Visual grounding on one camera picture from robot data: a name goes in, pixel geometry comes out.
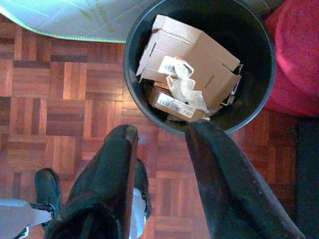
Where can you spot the red cushion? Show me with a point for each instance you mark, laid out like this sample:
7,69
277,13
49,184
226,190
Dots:
296,54

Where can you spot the small cardboard box barcode label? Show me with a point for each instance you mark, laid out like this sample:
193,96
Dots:
172,104

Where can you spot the black round bin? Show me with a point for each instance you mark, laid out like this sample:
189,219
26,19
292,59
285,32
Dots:
251,44

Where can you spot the large brown cardboard box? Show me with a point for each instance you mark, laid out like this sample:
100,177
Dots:
199,49

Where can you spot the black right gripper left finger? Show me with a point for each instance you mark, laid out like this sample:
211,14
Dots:
99,189

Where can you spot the white barcode label packet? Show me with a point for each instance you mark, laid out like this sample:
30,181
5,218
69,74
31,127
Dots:
169,66

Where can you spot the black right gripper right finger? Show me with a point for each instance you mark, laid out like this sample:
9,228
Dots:
231,194

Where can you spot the crumpled white paper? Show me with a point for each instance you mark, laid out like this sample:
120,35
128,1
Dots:
184,87

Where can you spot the silver robot right leg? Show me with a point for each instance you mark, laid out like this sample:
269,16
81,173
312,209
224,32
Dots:
138,211

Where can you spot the dark furniture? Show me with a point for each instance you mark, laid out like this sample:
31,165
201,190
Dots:
307,179

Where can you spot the pale green mat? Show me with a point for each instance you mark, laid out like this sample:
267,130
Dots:
62,17

